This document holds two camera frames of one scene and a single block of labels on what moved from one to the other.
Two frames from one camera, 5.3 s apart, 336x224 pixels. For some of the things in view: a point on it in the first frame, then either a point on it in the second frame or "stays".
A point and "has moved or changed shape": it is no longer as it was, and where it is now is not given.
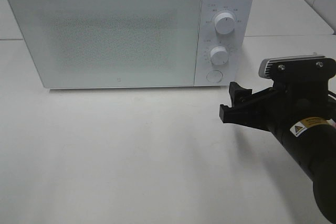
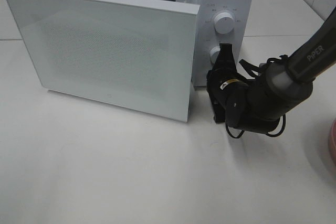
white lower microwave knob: (219, 55) stays
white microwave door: (111, 36) has moved or changed shape
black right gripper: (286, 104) -> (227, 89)
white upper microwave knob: (224, 23) stays
